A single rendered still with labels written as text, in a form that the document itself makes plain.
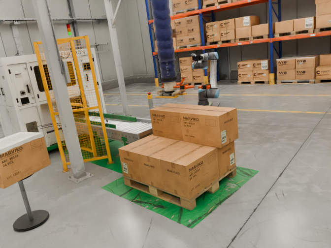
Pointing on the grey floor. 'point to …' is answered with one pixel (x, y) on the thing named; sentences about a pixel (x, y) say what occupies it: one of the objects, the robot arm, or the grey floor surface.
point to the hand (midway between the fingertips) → (192, 59)
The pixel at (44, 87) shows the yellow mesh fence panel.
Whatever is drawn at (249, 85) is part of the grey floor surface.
